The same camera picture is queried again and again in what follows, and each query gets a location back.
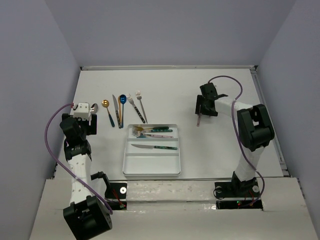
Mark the knife with pink handle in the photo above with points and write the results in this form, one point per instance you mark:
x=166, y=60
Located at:
x=198, y=120

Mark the white three-compartment tray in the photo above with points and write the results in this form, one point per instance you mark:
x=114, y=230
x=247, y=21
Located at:
x=141, y=162

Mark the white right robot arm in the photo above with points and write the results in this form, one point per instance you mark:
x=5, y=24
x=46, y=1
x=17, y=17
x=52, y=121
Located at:
x=253, y=128

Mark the all-silver fork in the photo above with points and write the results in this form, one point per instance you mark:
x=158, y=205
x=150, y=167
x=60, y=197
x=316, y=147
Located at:
x=139, y=98

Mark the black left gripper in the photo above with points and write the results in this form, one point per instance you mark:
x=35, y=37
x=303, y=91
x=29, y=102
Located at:
x=90, y=129

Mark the teal plastic fork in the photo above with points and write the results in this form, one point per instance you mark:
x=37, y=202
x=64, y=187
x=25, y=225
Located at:
x=142, y=137

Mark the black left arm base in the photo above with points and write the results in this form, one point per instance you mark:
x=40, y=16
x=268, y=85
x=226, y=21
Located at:
x=114, y=192

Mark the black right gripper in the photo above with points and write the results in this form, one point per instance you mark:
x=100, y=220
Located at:
x=200, y=107

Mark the spoon with pink handle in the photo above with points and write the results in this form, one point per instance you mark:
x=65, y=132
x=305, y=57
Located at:
x=94, y=108

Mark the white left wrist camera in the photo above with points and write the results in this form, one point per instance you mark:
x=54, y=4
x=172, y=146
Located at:
x=81, y=111

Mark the knife with teal marbled handle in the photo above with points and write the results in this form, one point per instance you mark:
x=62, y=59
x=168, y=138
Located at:
x=161, y=147

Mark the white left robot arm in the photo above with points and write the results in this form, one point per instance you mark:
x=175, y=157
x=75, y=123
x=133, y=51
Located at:
x=88, y=214

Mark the fork with pink handle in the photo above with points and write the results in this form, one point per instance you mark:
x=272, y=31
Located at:
x=146, y=135

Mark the orange plastic knife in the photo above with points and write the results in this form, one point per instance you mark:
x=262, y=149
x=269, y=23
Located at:
x=119, y=110

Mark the gold spoon dark-green handle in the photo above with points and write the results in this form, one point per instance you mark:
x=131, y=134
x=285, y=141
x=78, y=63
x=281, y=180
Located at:
x=105, y=103

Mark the knife with marbled dark handle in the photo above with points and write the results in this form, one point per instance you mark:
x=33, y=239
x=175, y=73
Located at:
x=116, y=107

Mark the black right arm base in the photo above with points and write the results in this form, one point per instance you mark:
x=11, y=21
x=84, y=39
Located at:
x=235, y=194

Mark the fork with teal marbled handle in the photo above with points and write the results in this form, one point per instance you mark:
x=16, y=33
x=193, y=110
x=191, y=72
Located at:
x=138, y=131

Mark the gold fork dark-green handle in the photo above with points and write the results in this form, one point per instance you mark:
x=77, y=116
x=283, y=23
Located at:
x=141, y=128

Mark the fork with dark marbled handle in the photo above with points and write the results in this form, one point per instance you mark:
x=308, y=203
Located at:
x=131, y=101

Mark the blue metallic spoon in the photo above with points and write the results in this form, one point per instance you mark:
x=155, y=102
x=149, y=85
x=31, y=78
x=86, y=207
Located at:
x=123, y=99

